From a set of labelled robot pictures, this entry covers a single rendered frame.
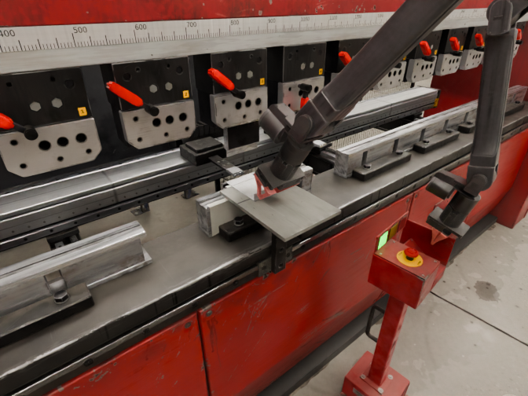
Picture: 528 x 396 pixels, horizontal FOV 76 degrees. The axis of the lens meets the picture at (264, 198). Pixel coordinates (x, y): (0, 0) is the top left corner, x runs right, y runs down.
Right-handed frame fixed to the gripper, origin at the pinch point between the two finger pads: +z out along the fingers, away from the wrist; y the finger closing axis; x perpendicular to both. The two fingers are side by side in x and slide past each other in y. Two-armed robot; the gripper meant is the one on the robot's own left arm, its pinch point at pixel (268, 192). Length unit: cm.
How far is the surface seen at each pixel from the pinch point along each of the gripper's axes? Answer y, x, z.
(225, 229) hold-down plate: 8.8, -0.4, 13.6
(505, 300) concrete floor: -141, 83, 66
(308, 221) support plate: -0.5, 12.7, -5.4
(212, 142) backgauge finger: -4.6, -30.3, 16.0
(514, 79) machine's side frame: -217, -16, 8
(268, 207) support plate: 2.5, 3.6, 0.1
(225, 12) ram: 4.9, -27.9, -29.3
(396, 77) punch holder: -62, -17, -13
